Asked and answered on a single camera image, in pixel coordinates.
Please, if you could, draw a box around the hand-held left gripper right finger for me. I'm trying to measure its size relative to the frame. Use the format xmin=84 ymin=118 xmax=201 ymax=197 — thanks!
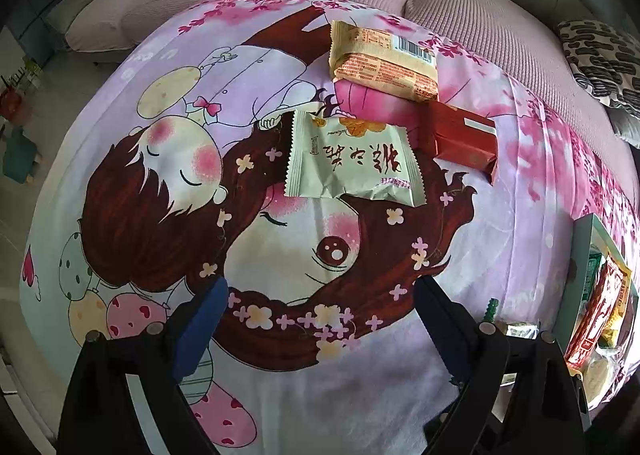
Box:
xmin=414 ymin=276 xmax=593 ymax=455

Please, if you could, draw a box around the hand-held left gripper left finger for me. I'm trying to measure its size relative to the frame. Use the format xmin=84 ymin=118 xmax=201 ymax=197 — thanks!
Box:
xmin=57 ymin=276 xmax=229 ymax=455

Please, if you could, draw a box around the teal cardboard box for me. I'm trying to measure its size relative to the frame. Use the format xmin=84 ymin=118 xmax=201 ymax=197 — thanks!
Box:
xmin=552 ymin=212 xmax=640 ymax=416

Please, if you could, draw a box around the bright red snack packet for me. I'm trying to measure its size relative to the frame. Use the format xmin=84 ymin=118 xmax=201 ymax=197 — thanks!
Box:
xmin=565 ymin=255 xmax=633 ymax=371

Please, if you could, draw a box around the round pastry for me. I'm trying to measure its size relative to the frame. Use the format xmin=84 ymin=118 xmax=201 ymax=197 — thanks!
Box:
xmin=582 ymin=345 xmax=631 ymax=408

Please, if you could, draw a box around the light green pastry packet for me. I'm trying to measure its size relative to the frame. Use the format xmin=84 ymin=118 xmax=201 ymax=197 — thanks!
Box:
xmin=283 ymin=108 xmax=426 ymax=208

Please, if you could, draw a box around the printed pink blanket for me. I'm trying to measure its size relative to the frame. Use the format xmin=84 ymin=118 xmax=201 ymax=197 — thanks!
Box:
xmin=20 ymin=0 xmax=640 ymax=455

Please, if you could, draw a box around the dark red snack packet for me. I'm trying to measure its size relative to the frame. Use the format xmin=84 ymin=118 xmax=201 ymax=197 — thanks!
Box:
xmin=417 ymin=100 xmax=500 ymax=186

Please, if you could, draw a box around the green stool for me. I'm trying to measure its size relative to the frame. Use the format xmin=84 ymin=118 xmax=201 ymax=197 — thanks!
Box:
xmin=2 ymin=128 xmax=43 ymax=185

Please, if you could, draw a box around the grey fabric pillow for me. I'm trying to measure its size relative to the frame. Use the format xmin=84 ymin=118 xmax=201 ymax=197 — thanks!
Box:
xmin=607 ymin=105 xmax=640 ymax=148

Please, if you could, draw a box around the beige cracker packet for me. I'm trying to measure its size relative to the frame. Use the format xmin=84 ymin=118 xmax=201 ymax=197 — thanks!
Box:
xmin=328 ymin=20 xmax=441 ymax=102

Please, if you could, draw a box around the red toy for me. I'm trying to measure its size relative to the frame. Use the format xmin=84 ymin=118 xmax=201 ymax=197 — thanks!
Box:
xmin=0 ymin=85 xmax=26 ymax=123

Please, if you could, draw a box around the black and cream patterned pillow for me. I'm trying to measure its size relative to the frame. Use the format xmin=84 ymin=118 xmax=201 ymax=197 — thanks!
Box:
xmin=556 ymin=19 xmax=640 ymax=108

